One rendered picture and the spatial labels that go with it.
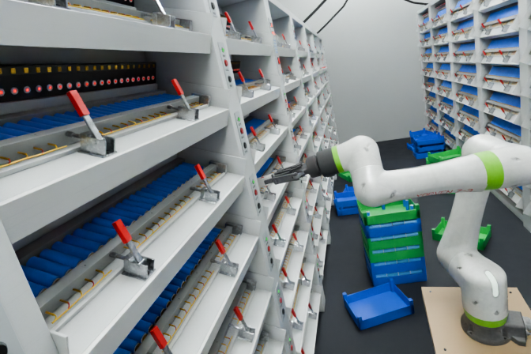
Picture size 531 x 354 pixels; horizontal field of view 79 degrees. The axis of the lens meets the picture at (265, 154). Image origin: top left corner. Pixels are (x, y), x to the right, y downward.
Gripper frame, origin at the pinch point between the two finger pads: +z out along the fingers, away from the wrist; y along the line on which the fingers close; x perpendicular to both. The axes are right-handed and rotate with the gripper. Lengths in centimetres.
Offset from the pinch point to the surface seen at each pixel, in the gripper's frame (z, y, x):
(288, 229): 3.1, 12.2, -26.4
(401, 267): -33, 67, -91
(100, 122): -2, -63, 35
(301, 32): -11, 185, 63
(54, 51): 9, -54, 51
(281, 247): 3.4, -1.7, -26.2
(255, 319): 3.6, -37.5, -26.0
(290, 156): -0.2, 44.4, -4.5
